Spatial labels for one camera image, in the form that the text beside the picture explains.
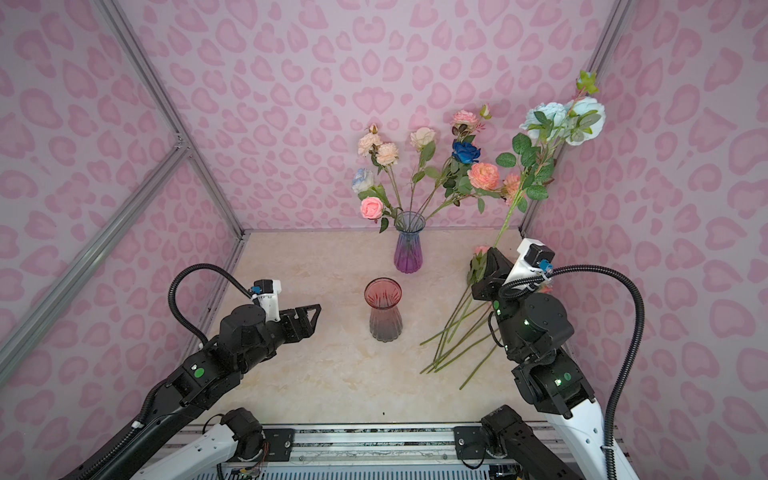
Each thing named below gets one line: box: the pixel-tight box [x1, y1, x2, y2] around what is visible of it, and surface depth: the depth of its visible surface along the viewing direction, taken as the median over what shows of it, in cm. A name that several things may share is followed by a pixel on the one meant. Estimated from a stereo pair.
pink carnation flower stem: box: [424, 104, 492, 219], surface depth 81 cm
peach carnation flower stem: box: [357, 123, 402, 220], surface depth 88 cm
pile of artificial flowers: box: [420, 246, 500, 390], surface depth 92 cm
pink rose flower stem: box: [360, 196, 397, 233], surface depth 71 cm
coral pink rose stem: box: [426, 162, 522, 221], surface depth 71 cm
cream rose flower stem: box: [409, 127, 440, 217], surface depth 90 cm
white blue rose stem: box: [351, 168, 397, 220], surface depth 83 cm
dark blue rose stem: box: [443, 141, 481, 200], surface depth 77 cm
